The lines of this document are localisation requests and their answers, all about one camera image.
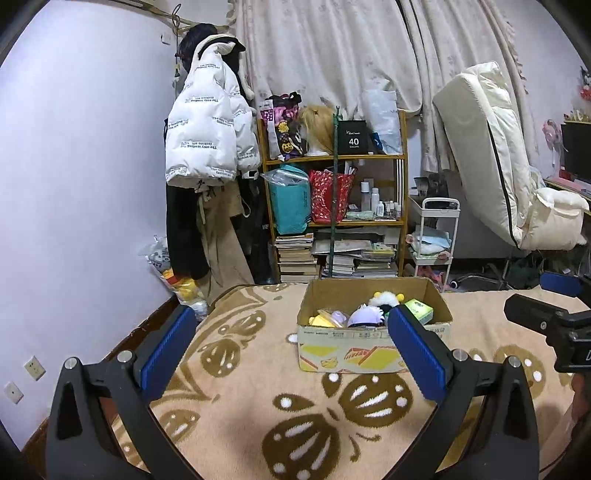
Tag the plastic bag of toys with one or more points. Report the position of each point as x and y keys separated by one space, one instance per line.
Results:
x=184 y=288

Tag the cream folded mattress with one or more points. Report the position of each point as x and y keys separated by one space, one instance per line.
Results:
x=504 y=192

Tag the white rolling cart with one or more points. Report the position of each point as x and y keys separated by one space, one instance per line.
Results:
x=432 y=244

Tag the white fluffy penguin plush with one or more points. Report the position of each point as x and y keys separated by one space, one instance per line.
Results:
x=386 y=298

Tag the green pole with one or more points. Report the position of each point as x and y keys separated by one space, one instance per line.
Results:
x=335 y=188

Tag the black box marked 40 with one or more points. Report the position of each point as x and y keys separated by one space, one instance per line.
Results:
x=353 y=137

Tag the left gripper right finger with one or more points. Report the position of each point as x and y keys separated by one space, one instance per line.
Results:
x=504 y=443

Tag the cardboard box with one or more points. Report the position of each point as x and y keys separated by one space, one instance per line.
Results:
x=351 y=341

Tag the blonde wig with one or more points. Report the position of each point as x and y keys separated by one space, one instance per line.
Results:
x=317 y=125

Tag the white puffer jacket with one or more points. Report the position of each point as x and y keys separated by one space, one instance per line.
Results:
x=210 y=138

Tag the beige trench coat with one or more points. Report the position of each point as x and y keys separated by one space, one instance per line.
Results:
x=223 y=252

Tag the floral curtain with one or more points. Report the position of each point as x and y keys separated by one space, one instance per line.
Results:
x=332 y=51

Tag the person's hand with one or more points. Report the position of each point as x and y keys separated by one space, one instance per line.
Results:
x=581 y=402

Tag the red patterned bag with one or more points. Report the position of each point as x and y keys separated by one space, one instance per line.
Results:
x=322 y=189

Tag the stack of books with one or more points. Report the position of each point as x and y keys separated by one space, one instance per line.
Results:
x=294 y=258

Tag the green tissue pack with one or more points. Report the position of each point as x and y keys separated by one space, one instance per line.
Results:
x=422 y=312

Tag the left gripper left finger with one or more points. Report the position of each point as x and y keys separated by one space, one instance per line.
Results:
x=101 y=425

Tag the wall power socket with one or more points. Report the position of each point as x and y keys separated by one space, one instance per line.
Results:
x=34 y=368

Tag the beige patterned blanket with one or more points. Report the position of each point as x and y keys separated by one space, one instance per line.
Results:
x=250 y=401

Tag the teal bag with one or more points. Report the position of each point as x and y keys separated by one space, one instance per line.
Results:
x=290 y=195

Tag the yellow plush toy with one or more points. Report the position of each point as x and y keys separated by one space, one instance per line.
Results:
x=321 y=322

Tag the purple haired doll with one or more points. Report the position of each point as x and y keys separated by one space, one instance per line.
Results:
x=366 y=316

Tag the wooden bookshelf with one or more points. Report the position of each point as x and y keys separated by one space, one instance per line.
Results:
x=399 y=183

